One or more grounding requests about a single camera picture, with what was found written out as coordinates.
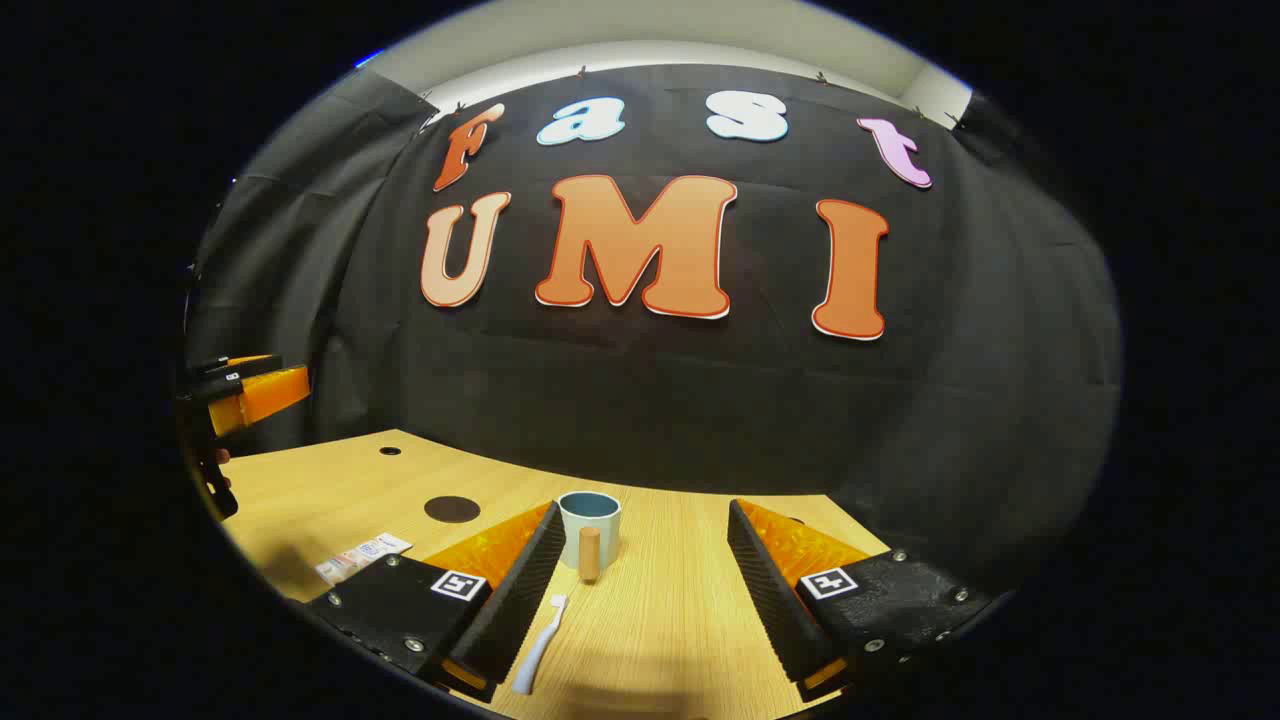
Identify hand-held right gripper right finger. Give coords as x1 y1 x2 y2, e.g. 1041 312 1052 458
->
727 499 1001 703

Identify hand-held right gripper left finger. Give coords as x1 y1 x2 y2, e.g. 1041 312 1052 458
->
305 502 567 704

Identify light blue toothbrush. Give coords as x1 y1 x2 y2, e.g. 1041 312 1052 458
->
512 594 569 696

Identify pale green cup wooden handle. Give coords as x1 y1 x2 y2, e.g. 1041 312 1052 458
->
557 491 623 583

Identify white toothpaste tube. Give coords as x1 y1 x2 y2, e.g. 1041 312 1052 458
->
315 533 413 586

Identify wooden desktop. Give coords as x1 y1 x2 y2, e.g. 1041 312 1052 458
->
205 429 896 720

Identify black backdrop cloth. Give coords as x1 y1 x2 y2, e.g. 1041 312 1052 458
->
185 62 1123 576

